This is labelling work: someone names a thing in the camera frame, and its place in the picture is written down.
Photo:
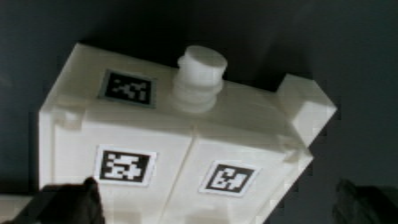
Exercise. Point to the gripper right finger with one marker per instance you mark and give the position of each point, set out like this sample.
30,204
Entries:
367,204

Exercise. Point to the white cabinet door panel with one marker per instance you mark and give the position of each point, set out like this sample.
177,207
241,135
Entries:
131,157

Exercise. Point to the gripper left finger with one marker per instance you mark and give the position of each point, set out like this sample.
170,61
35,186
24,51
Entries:
67,204

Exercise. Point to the white cabinet top knob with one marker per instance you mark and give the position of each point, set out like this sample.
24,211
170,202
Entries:
198,80

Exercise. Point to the white cabinet body box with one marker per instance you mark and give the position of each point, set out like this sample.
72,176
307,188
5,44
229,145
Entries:
113,90

